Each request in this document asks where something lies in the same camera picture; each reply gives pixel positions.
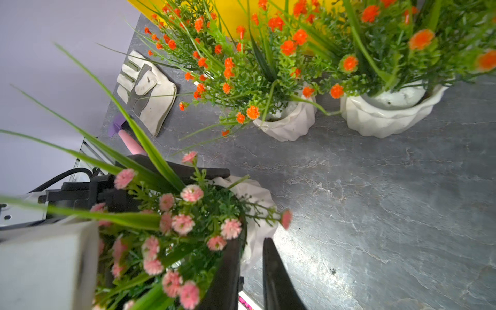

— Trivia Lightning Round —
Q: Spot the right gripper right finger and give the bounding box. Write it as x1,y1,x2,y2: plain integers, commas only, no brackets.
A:
262,238,306,310

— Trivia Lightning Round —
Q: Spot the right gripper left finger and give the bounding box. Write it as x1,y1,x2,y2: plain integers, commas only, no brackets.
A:
197,238,244,310

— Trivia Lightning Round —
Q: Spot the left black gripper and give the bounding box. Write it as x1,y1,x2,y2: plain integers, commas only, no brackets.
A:
38,155,231,213

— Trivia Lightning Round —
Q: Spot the pink flower pot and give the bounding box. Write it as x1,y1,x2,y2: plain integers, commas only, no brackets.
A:
0,42,293,310

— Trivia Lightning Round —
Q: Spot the orange flower pot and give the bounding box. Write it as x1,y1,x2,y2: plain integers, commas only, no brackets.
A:
306,1,495,138
139,1,330,142

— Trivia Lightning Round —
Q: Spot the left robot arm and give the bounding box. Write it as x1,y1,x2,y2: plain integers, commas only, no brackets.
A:
1,168,138,232

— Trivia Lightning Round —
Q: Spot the yellow rack with shelves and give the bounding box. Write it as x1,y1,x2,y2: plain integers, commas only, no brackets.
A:
128,0,344,33

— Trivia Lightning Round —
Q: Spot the beige gardening glove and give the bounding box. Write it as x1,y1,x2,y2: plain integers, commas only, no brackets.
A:
117,50,177,136

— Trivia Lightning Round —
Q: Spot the purple trowel pink handle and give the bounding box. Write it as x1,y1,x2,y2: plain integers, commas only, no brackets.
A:
108,114,147,156

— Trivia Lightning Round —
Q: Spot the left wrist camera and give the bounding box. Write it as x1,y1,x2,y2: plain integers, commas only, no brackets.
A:
1,222,99,309

